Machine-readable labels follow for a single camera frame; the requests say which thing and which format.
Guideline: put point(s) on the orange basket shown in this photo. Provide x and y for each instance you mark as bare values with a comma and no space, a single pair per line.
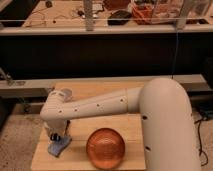
142,14

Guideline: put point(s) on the orange round bowl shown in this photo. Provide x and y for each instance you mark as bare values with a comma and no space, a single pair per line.
105,148

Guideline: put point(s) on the wooden board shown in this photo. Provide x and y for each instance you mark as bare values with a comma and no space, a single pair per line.
122,133

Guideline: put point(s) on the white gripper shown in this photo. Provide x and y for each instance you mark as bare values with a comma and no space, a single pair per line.
56,128

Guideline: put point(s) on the grey vertical post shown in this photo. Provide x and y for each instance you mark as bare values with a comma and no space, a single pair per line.
88,15

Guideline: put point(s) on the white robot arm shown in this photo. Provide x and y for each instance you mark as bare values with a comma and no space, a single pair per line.
166,116

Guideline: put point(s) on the black object on far table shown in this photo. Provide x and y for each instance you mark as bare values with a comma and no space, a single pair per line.
119,17

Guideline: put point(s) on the blue eraser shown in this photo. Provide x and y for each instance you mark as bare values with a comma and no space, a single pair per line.
56,147

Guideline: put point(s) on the metal clamp on left rail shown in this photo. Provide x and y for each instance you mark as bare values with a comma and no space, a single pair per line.
9,80

